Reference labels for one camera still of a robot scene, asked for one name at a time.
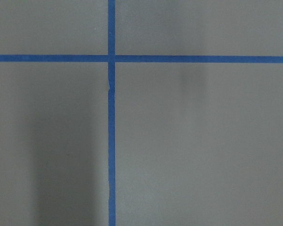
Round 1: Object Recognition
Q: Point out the horizontal blue tape strip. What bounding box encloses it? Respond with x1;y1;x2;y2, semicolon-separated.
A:
0;55;283;64

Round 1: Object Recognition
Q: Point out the vertical blue tape strip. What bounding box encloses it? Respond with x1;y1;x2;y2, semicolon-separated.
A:
108;0;116;226

